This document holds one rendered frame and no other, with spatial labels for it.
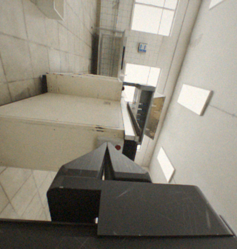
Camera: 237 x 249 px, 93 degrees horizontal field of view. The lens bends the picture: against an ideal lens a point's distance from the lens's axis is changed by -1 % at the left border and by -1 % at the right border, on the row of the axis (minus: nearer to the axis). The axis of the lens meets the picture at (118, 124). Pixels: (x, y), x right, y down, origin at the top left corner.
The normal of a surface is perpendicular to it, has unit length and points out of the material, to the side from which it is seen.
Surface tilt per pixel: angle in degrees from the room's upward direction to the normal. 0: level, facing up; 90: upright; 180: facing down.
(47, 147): 90
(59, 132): 90
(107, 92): 90
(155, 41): 90
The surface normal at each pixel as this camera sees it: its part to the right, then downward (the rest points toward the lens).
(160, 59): 0.01, 0.44
